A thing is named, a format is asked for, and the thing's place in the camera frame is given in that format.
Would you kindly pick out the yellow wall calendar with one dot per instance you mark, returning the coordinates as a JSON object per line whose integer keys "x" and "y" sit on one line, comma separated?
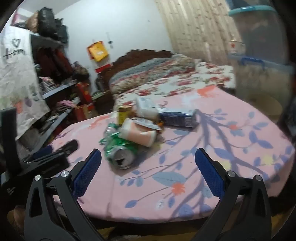
{"x": 98, "y": 51}

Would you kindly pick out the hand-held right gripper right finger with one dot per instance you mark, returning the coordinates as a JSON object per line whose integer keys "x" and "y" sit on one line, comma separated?
{"x": 209, "y": 173}

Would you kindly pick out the red gift box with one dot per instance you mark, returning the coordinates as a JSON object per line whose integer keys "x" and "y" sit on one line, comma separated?
{"x": 83, "y": 92}

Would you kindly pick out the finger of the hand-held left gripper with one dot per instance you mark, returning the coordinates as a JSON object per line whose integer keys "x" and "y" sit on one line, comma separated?
{"x": 69, "y": 146}
{"x": 42, "y": 151}

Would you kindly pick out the white tissue packet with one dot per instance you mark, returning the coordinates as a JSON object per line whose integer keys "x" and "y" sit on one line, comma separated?
{"x": 145, "y": 109}

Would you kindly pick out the carved wooden headboard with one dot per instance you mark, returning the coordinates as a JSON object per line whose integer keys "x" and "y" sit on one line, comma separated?
{"x": 138, "y": 55}

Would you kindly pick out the brown patterned bag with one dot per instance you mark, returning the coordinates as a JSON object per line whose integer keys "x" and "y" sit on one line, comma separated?
{"x": 79, "y": 69}

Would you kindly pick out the white mug red print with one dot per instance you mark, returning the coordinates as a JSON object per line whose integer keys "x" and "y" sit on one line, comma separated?
{"x": 234, "y": 47}

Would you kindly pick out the crushed green drink can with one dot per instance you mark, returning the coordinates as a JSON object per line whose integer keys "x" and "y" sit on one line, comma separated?
{"x": 120, "y": 148}

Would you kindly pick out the clear storage box teal lid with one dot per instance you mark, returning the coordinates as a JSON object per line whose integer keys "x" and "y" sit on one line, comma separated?
{"x": 259, "y": 32}

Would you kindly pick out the white printed cloth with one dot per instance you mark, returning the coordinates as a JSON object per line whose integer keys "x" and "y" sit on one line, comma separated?
{"x": 18, "y": 81}

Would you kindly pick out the metal shelf rack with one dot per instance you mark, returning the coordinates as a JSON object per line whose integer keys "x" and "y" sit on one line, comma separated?
{"x": 60, "y": 87}

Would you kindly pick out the green plastic bottle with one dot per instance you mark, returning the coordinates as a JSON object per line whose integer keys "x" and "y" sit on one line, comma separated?
{"x": 109, "y": 127}

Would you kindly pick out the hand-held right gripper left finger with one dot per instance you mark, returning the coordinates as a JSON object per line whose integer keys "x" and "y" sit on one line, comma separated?
{"x": 86, "y": 173}

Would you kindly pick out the floral quilt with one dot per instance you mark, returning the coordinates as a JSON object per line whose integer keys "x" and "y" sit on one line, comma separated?
{"x": 148, "y": 69}

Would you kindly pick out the blue white carton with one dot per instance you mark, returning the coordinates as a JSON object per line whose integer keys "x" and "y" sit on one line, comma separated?
{"x": 178, "y": 119}

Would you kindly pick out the black bags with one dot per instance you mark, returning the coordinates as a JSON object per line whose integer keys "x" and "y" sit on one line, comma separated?
{"x": 47, "y": 18}

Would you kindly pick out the beige round bin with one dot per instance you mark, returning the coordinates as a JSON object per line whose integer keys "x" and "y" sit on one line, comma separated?
{"x": 266, "y": 106}

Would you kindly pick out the pink floral bedsheet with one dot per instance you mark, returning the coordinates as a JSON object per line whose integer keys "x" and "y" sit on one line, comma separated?
{"x": 208, "y": 162}

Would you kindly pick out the beige curtain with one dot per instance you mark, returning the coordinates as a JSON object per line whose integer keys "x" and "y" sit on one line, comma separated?
{"x": 196, "y": 27}

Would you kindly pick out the dark red clothes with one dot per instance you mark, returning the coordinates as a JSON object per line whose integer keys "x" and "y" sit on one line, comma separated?
{"x": 55, "y": 62}

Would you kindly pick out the white red floral bedsheet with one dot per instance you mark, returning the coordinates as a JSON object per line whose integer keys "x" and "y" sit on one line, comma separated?
{"x": 175, "y": 85}

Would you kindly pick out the pink knit cloth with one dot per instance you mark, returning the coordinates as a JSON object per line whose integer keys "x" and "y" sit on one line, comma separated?
{"x": 66, "y": 104}

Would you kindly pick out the pink white paper cup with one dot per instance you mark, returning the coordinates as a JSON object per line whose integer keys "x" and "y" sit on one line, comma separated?
{"x": 138, "y": 135}

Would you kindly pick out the yellow box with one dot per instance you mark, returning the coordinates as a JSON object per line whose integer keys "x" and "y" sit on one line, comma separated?
{"x": 123, "y": 113}

